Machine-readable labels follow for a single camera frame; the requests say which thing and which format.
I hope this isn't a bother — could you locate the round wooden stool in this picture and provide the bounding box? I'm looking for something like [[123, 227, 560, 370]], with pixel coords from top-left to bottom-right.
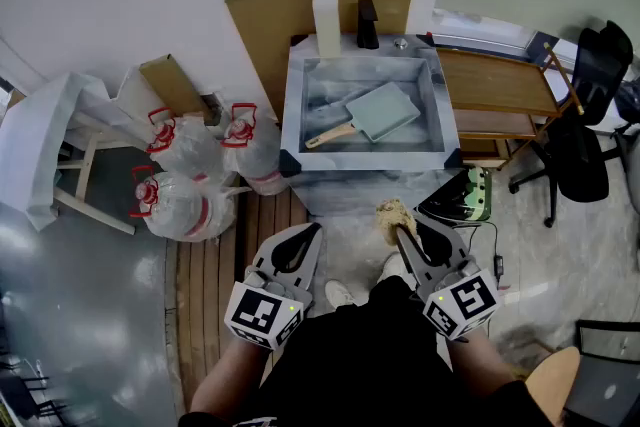
[[524, 345, 581, 416]]

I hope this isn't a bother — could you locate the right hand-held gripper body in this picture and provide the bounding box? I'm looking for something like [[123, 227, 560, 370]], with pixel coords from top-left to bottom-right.
[[412, 256, 503, 343]]

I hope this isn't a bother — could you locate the wooden cart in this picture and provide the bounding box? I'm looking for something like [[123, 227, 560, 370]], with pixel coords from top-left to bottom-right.
[[434, 42, 585, 171]]

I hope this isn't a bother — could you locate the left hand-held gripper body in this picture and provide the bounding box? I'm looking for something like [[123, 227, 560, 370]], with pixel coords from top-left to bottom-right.
[[223, 263, 315, 352]]

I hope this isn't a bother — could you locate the white soap bottle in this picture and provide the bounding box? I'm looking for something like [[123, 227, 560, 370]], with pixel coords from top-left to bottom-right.
[[311, 0, 342, 59]]

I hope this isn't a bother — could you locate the person's right white shoe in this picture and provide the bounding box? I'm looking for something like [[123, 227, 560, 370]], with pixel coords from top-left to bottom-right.
[[380, 252, 406, 286]]

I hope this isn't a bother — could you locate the person's left forearm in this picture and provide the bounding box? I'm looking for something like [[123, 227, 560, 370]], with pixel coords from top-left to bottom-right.
[[189, 339, 274, 416]]

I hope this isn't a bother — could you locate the beige scrubbing sponge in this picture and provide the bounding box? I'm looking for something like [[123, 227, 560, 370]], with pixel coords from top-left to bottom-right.
[[375, 198, 417, 247]]

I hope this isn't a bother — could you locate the green appliance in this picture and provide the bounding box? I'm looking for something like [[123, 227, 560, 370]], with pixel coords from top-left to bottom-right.
[[417, 166, 494, 222]]

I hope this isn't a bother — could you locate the black office chair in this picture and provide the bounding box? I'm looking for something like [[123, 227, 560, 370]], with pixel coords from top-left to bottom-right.
[[508, 19, 635, 229]]

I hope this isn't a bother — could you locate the black faucet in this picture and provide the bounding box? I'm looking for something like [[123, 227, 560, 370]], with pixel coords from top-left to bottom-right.
[[356, 0, 380, 50]]

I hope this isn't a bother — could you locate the flat cardboard box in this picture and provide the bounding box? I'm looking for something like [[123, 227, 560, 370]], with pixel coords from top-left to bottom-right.
[[138, 53, 221, 126]]

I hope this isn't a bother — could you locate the wooden slat platform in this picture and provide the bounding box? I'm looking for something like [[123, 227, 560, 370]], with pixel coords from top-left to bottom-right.
[[174, 187, 309, 411]]

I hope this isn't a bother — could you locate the black power adapter cable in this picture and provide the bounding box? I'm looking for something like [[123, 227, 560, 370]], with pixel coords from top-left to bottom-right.
[[452, 219, 506, 289]]

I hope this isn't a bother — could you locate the person's right forearm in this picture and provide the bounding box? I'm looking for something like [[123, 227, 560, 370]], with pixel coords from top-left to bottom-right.
[[449, 327, 524, 396]]

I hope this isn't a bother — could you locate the person's left white shoe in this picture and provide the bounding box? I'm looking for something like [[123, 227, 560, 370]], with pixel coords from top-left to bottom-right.
[[324, 278, 356, 309]]

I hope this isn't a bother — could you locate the light wooden table frame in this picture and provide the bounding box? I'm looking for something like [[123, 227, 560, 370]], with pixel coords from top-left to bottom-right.
[[52, 114, 151, 236]]

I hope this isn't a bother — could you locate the large cardboard sheet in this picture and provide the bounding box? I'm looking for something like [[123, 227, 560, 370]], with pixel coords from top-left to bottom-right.
[[223, 0, 416, 121]]

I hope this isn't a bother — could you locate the clear water bottle red cap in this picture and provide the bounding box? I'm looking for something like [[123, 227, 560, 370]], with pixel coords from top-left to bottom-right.
[[128, 164, 239, 244], [145, 106, 226, 181], [219, 102, 289, 196]]

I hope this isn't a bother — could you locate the grey laptop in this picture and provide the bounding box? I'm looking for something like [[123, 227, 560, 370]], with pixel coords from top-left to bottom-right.
[[562, 354, 640, 427]]

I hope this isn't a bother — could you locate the person's black clothing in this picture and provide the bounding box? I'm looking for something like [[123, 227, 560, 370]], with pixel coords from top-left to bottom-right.
[[177, 274, 556, 427]]

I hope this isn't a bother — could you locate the person's white shoe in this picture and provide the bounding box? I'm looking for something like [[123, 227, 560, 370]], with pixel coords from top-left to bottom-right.
[[380, 252, 406, 286], [324, 278, 356, 309]]

